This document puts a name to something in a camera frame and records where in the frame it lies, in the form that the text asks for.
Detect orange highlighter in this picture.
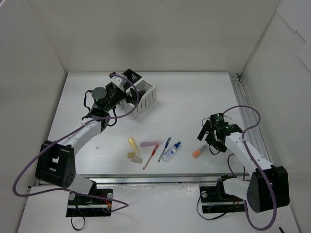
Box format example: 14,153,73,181
192,145,207,159

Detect blue ballpoint pen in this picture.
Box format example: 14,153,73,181
158,137,171,162

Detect clear blue-capped spray bottle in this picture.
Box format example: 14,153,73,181
162,141,181,162

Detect purple highlighter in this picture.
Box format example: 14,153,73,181
140,140,163,148

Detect red ballpoint pen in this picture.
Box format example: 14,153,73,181
143,145,159,170

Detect yellow highlighter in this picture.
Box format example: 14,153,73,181
129,137,140,157

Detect small wooden stamp block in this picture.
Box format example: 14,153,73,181
127,152,136,158

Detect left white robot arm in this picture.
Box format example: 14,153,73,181
35,83,145,204

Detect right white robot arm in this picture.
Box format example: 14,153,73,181
197,113,290,213

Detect white slotted organizer box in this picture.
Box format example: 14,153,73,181
119,78,156,119

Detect black slotted organizer box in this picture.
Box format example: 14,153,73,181
118,69,142,91

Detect beige eraser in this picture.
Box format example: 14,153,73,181
131,157,142,163

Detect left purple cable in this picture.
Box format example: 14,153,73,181
12,72,140,214

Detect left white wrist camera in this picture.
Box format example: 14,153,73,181
109,72,127,87

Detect aluminium side rail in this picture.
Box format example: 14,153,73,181
226,73,272,170

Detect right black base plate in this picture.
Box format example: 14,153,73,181
199,186,245,214

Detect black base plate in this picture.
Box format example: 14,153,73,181
199,186,245,214
66,193,112,217

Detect aluminium front rail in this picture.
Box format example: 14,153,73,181
36,172,251,187

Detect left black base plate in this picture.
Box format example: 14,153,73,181
66,193,112,217

